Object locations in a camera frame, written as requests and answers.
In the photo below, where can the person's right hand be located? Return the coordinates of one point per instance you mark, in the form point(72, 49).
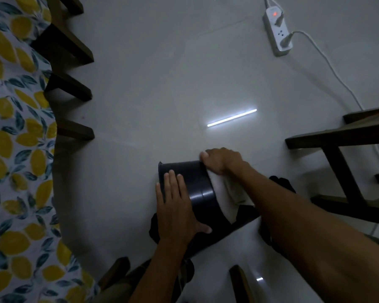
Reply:
point(224, 160)

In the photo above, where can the person's left hand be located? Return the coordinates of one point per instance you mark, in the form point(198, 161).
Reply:
point(175, 214)

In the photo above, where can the light pink cleaning cloth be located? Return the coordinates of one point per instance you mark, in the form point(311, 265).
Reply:
point(224, 195)

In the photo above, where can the black plastic bucket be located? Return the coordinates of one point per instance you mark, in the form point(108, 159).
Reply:
point(199, 186)

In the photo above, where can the person's right forearm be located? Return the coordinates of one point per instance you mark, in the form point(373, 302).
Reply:
point(319, 242)

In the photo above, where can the person's right black sock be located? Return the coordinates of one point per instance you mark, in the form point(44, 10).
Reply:
point(282, 183)

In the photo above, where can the brown wooden stool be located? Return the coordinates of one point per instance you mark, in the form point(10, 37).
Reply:
point(240, 284)

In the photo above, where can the small dark wooden stool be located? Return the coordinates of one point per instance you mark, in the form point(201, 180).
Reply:
point(334, 135)

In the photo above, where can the white power strip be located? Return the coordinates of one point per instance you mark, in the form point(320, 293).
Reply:
point(276, 37)

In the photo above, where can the lemon print tablecloth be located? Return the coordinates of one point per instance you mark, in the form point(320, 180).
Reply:
point(15, 186)

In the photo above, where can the dark wooden table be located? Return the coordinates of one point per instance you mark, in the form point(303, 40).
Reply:
point(66, 44)

